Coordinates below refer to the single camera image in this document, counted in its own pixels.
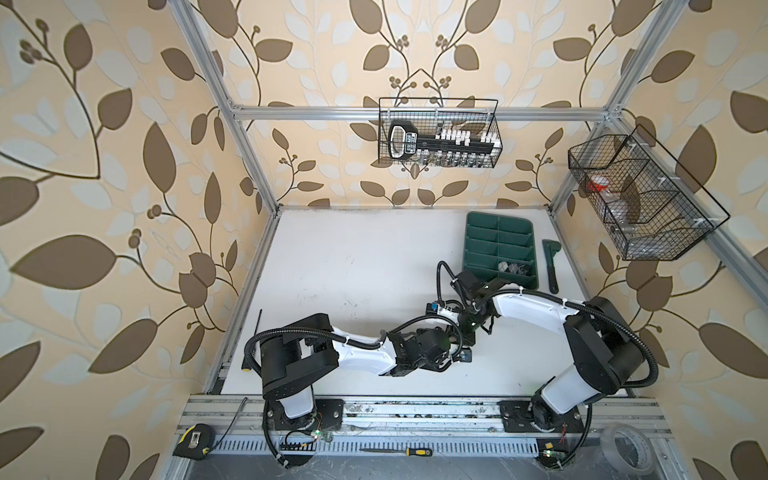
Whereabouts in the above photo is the clear tape roll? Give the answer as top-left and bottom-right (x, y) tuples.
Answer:
(600, 424), (656, 476)

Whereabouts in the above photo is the right wall wire basket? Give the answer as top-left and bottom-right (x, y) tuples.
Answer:
(568, 124), (731, 261)

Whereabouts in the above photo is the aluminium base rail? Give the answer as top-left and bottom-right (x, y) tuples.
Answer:
(176, 395), (677, 460)

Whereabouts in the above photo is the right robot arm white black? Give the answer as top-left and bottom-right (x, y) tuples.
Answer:
(426, 261), (659, 432)

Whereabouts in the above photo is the back wall wire basket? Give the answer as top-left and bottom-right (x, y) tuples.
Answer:
(377, 96), (503, 169)

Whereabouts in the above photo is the black argyle sock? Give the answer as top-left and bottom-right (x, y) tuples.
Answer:
(497, 261), (532, 276)

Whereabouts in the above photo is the yellow black handled knife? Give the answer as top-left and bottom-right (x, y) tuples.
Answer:
(359, 447), (433, 458)

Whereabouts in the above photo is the black socket set holder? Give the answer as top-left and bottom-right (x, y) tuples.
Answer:
(383, 120), (503, 160)

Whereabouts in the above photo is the black yellow tape measure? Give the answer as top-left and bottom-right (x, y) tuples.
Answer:
(173, 423), (216, 461)

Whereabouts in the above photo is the wall wire basket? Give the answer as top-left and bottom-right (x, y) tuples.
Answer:
(568, 124), (731, 261)
(377, 96), (503, 169)

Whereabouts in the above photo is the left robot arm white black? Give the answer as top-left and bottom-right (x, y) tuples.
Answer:
(243, 311), (472, 431)

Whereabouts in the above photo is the red capped jar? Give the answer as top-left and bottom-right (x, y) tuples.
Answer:
(585, 175), (611, 193)

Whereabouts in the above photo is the green compartment tray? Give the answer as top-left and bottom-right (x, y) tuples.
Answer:
(462, 211), (539, 290)

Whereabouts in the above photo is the green handled tool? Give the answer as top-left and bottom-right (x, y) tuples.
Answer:
(542, 239), (562, 294)

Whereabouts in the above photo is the black yellow screwdriver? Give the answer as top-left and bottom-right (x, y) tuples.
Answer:
(241, 308), (263, 373)

